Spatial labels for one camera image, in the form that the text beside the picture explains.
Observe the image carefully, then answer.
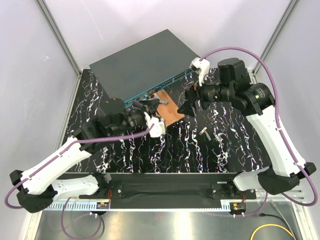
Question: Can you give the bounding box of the silver SFP module plug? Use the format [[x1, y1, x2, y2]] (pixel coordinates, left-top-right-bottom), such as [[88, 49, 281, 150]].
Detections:
[[212, 132, 223, 142], [159, 100, 169, 105], [199, 127, 212, 141]]

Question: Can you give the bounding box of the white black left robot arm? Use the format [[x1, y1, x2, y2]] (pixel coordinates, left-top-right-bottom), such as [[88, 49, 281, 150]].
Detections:
[[4, 98, 166, 213]]

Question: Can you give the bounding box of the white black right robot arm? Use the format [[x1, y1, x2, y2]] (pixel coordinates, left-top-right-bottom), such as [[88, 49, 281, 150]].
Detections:
[[178, 57, 317, 199]]

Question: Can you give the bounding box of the wooden board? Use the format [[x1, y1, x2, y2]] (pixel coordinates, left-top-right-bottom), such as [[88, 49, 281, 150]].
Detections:
[[155, 89, 185, 127]]

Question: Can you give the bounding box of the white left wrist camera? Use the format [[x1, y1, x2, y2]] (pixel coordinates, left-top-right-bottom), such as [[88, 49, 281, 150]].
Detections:
[[144, 112, 166, 138]]

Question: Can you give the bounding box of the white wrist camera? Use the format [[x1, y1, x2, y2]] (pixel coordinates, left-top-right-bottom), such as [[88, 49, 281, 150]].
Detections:
[[144, 112, 166, 138], [189, 57, 210, 87]]

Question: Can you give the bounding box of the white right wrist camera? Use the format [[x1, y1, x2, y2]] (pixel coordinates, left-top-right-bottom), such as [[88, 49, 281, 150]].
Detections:
[[189, 57, 210, 87]]

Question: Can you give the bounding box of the dark grey network switch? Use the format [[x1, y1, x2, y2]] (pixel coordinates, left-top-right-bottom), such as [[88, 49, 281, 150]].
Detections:
[[89, 29, 198, 103]]

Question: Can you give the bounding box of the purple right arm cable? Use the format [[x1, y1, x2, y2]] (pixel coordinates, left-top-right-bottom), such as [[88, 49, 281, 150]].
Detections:
[[198, 46, 317, 218]]

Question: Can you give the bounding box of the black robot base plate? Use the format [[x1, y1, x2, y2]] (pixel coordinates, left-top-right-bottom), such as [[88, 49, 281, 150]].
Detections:
[[66, 172, 263, 210]]

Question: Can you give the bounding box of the white slotted cable duct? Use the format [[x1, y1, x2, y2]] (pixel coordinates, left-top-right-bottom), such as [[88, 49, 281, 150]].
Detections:
[[45, 199, 231, 212]]

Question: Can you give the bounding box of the grey cable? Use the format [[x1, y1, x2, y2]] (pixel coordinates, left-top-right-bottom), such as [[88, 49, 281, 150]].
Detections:
[[271, 199, 301, 240]]

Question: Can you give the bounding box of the black power cable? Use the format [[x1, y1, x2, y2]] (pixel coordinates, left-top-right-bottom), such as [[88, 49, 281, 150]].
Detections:
[[258, 212, 298, 240]]

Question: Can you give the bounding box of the yellow cable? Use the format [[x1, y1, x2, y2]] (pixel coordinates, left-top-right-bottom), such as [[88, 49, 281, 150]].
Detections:
[[250, 224, 296, 240]]

